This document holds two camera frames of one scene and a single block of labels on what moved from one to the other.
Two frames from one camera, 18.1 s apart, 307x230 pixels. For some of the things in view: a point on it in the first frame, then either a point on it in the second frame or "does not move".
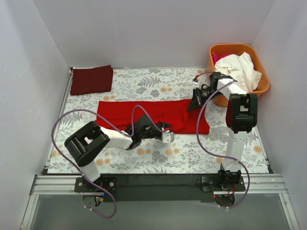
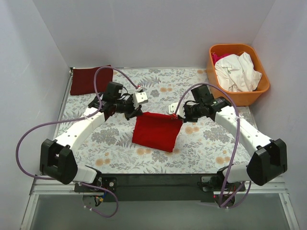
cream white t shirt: (240, 68) does not move
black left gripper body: (159, 130) -> (134, 111)
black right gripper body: (198, 96) -> (184, 115)
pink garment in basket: (216, 56) does not move
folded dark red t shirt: (92, 80) does not move
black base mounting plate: (159, 188) does not move
